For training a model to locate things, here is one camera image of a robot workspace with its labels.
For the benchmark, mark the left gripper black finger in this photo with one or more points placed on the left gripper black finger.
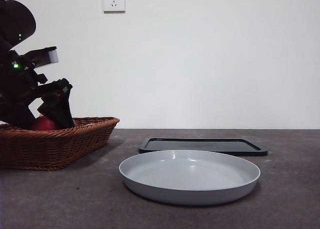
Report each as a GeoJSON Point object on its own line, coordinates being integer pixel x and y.
{"type": "Point", "coordinates": [58, 109]}
{"type": "Point", "coordinates": [15, 114]}

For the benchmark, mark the red tomato with green stem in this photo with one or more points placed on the red tomato with green stem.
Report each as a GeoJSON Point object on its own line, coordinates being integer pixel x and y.
{"type": "Point", "coordinates": [42, 124]}

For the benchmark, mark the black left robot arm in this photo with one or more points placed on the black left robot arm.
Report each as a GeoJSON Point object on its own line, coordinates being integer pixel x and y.
{"type": "Point", "coordinates": [15, 21]}

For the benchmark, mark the brown woven wicker basket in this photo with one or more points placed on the brown woven wicker basket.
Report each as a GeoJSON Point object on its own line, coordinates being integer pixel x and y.
{"type": "Point", "coordinates": [50, 146]}

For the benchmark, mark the pale grey round plate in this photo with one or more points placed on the pale grey round plate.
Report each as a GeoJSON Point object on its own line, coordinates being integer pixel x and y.
{"type": "Point", "coordinates": [190, 179]}

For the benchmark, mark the dark rectangular tray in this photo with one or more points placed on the dark rectangular tray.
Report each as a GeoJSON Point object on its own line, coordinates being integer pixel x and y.
{"type": "Point", "coordinates": [225, 146]}

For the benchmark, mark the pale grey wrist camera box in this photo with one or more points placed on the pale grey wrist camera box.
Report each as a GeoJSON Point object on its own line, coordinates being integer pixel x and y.
{"type": "Point", "coordinates": [51, 56]}

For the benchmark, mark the white wall socket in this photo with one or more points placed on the white wall socket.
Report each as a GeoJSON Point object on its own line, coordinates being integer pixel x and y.
{"type": "Point", "coordinates": [114, 1]}

